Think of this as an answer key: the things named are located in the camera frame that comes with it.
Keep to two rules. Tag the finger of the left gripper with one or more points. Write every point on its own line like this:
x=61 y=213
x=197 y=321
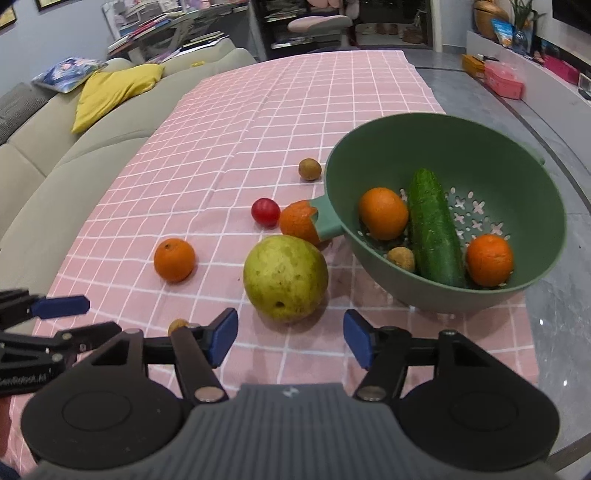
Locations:
x=18 y=306
x=80 y=340

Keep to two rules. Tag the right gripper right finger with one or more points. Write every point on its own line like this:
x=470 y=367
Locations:
x=387 y=353

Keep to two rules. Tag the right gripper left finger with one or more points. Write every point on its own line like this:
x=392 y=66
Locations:
x=120 y=367

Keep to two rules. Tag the brown longan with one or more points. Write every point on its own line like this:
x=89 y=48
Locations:
x=177 y=324
x=309 y=169
x=402 y=257

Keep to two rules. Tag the green cucumber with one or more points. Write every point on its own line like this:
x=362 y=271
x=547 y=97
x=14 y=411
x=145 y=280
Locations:
x=433 y=235

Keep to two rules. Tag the large yellow-green pear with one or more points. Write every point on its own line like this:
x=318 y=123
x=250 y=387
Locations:
x=285 y=278

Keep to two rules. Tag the orange mandarin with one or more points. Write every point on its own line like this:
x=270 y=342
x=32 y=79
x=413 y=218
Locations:
x=174 y=260
x=384 y=213
x=490 y=260
x=296 y=220

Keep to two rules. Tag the red cherry tomato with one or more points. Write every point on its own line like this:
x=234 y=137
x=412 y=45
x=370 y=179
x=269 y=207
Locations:
x=265 y=212

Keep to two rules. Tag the pink checkered tablecloth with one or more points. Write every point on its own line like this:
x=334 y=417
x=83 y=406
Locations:
x=284 y=111

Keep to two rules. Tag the beige sofa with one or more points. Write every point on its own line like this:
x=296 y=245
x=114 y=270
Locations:
x=94 y=215

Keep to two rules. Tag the green plastic colander bowl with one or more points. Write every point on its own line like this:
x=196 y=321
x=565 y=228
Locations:
x=491 y=184

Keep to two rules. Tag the grey blanket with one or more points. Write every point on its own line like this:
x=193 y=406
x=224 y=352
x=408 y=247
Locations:
x=18 y=105

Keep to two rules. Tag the yellow cushion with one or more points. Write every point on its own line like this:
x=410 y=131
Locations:
x=104 y=91

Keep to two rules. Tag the blue patterned cushion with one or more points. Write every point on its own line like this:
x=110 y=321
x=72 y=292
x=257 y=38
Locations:
x=68 y=74

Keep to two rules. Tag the pink storage box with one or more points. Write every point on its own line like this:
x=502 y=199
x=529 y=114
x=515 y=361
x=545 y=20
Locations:
x=503 y=80

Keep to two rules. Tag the orange box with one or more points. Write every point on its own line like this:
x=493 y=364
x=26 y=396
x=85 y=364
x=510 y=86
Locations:
x=474 y=65

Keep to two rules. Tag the desk with books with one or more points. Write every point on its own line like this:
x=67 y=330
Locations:
x=186 y=30

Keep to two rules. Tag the white tv console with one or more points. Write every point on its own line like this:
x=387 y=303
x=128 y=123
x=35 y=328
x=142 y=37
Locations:
x=556 y=101

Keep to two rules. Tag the magenta box on console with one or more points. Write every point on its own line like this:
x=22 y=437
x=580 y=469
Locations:
x=561 y=68

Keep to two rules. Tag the pink office chair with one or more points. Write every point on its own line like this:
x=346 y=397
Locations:
x=336 y=24

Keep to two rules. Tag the blue snack bag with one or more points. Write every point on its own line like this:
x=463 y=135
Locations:
x=503 y=31

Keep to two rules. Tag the green potted plant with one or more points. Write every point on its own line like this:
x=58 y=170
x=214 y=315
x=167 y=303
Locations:
x=525 y=18

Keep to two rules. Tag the golden vase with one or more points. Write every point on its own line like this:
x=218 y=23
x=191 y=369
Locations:
x=485 y=11

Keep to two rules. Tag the black television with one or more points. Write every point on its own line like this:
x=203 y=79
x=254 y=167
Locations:
x=576 y=13

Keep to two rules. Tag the orange mandarin by handle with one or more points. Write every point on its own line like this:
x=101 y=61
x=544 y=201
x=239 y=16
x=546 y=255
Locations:
x=296 y=220

